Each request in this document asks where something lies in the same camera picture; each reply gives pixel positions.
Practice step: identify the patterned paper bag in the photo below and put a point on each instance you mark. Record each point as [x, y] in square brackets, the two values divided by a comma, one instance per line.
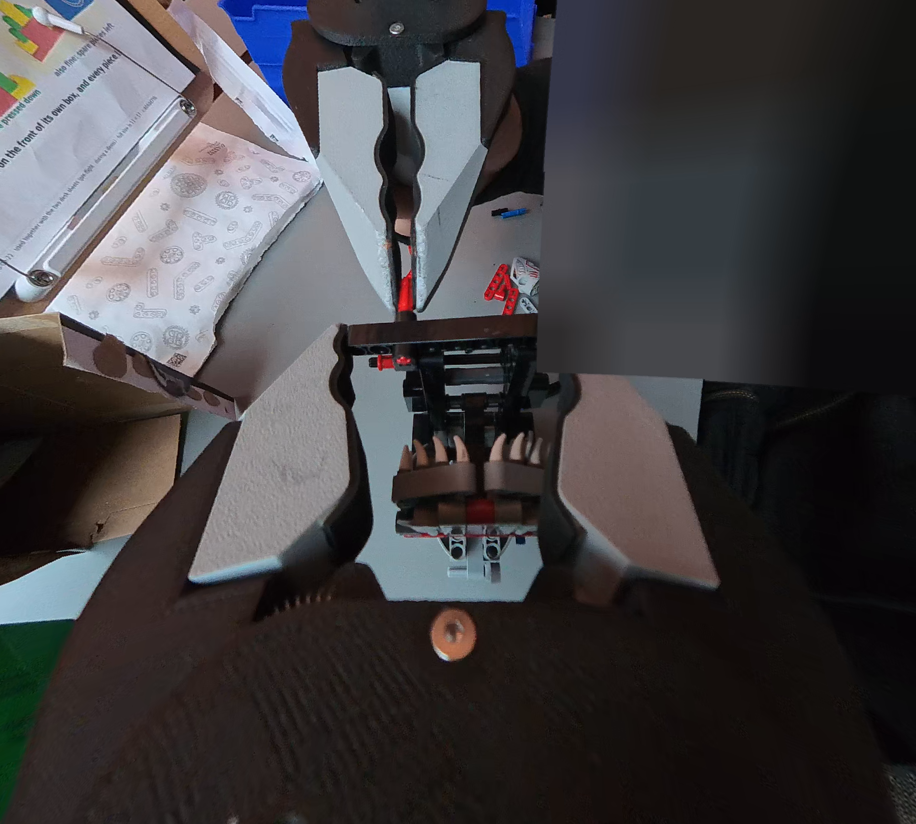
[186, 244]

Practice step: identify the long black toy beam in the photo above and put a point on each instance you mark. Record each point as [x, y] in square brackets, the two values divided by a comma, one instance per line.
[444, 332]

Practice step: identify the printed instruction sheet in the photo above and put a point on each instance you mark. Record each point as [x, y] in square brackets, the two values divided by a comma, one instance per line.
[71, 87]

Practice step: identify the person's right hand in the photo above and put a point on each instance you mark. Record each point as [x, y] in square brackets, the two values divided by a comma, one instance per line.
[526, 116]

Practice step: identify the green plastic bin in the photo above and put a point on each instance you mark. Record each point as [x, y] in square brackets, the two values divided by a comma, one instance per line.
[28, 681]

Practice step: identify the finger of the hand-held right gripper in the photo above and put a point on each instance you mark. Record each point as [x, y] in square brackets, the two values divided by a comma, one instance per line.
[347, 144]
[451, 144]

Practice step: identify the long blue toy pin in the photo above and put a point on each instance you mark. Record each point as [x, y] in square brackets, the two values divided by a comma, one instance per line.
[517, 212]

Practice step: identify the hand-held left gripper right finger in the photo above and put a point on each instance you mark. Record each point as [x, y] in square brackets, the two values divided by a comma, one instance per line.
[630, 481]

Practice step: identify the clear acrylic holder bar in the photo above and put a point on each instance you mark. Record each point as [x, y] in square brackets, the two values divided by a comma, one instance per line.
[107, 194]

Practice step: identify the red straight toy beam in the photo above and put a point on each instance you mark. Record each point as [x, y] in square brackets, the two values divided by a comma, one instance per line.
[495, 282]
[509, 298]

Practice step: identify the red toy axle pin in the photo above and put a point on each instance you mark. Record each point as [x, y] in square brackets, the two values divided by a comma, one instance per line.
[406, 291]

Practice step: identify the white red toy panel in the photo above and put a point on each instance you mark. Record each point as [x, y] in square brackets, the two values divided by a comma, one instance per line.
[526, 273]

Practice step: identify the instruction sheet on clipboard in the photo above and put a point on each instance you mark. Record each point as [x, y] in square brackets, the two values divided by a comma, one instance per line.
[179, 30]

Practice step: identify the person's black jacket torso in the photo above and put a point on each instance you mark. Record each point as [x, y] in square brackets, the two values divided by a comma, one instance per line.
[808, 552]

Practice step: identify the grey red toy brick model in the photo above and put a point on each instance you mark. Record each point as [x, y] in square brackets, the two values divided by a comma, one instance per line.
[465, 473]

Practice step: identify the cardboard toy set box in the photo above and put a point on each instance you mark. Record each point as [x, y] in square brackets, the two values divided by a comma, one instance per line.
[86, 445]

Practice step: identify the plain white paper bag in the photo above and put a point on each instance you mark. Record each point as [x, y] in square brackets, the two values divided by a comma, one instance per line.
[236, 87]

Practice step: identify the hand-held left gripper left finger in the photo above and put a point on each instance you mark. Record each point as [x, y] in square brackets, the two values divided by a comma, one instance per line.
[279, 473]

